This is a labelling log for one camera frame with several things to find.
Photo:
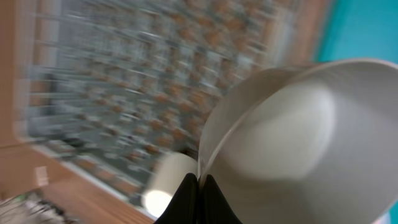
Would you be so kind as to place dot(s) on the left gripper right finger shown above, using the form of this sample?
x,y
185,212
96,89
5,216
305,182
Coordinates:
x,y
213,208

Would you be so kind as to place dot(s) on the white paper cup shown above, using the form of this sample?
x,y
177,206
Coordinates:
x,y
164,182

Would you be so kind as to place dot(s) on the grey dishwasher rack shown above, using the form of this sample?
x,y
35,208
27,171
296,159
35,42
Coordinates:
x,y
108,87

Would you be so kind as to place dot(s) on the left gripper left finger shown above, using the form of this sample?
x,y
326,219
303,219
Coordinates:
x,y
182,208

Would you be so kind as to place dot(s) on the grey bowl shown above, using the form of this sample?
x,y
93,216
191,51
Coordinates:
x,y
310,144

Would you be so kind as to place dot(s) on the teal plastic tray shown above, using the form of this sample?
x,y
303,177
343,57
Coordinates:
x,y
357,28

